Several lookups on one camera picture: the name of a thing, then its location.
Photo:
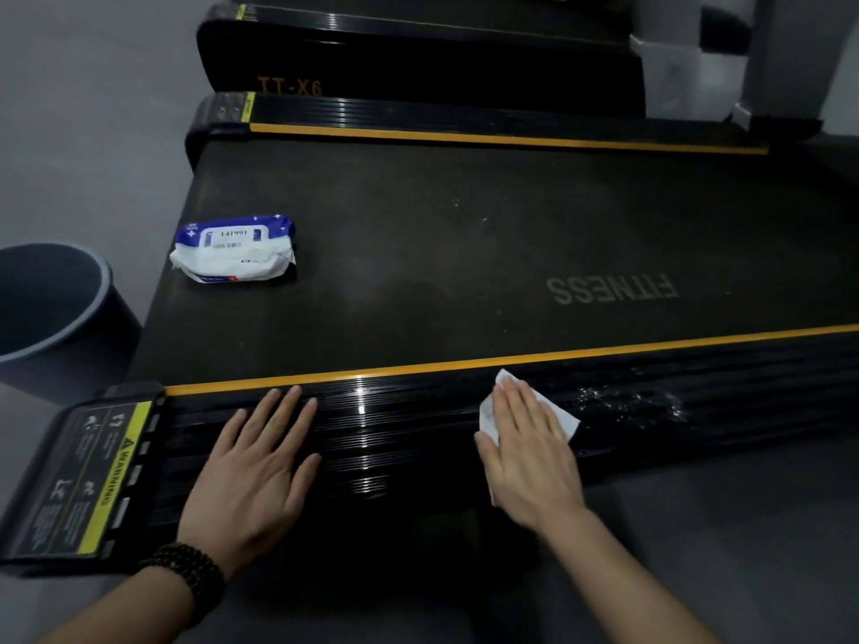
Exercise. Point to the person's right hand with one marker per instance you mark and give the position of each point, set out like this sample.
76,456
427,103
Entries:
530,462

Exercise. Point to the person's left hand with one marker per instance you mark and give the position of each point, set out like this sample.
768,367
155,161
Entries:
248,489

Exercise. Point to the white wet wipe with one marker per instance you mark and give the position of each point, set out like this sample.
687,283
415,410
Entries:
562,419

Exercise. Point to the blue white wet wipe pack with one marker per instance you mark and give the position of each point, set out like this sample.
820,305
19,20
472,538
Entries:
228,258

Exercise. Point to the black treadmill with lettered belt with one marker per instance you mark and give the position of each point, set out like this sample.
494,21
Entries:
436,248

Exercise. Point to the person's right forearm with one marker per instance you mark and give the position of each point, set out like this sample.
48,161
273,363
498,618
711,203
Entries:
617,583

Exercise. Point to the black treadmill with orange lettering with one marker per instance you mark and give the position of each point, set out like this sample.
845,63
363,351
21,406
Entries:
436,66

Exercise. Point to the dark blue trash bin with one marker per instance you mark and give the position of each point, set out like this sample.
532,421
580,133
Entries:
47,295

